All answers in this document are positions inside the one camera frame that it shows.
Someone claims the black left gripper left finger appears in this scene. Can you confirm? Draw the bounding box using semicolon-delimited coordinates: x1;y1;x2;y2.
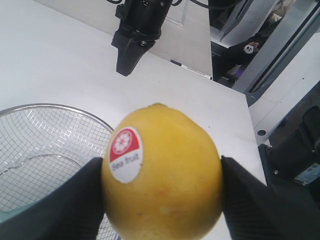
0;157;104;240

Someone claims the grey metal frame post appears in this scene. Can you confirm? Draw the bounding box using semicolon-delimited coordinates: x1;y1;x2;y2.
233;0;320;106

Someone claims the steel wire mesh basket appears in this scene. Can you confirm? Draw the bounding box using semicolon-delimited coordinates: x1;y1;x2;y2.
0;103;113;224

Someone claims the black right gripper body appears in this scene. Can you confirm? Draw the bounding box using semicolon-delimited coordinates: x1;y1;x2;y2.
111;0;172;49

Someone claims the yellow lemon with sticker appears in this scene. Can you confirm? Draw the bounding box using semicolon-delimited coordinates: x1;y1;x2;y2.
101;103;223;240

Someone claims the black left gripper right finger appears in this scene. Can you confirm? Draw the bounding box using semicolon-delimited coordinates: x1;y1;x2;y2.
221;156;320;240

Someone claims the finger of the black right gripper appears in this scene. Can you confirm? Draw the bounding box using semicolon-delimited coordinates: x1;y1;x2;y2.
115;37;156;76

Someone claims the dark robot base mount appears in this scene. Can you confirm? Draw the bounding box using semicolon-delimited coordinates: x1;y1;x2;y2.
257;104;320;201

